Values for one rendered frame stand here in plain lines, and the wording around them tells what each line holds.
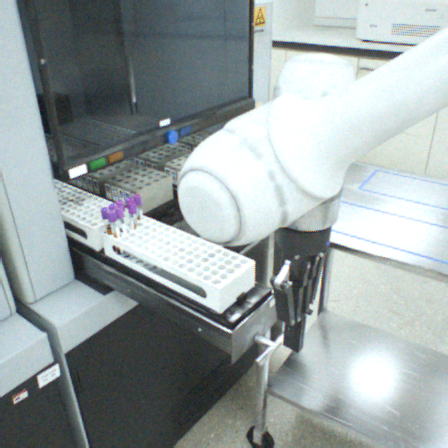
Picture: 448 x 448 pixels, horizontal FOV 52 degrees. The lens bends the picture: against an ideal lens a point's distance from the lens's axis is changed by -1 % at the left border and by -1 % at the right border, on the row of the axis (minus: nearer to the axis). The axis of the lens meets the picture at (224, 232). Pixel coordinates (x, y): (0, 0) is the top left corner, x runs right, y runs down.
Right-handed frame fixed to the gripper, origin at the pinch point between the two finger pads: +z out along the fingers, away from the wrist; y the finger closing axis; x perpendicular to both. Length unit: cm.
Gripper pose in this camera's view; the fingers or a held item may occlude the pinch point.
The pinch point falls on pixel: (294, 330)
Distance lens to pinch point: 75.9
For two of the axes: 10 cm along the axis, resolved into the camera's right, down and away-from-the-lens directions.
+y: -6.2, 4.0, -6.7
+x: 7.8, 3.1, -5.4
